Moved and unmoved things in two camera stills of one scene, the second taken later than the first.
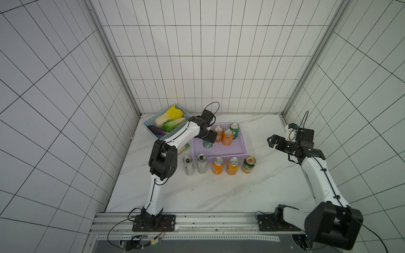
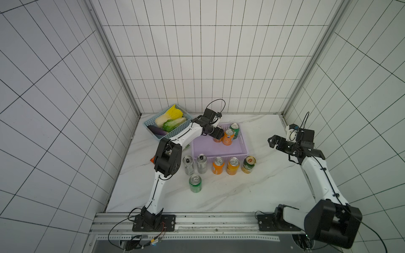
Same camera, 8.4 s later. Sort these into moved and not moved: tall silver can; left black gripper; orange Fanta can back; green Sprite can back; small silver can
Moved: left black gripper
Not moved: green Sprite can back; tall silver can; small silver can; orange Fanta can back
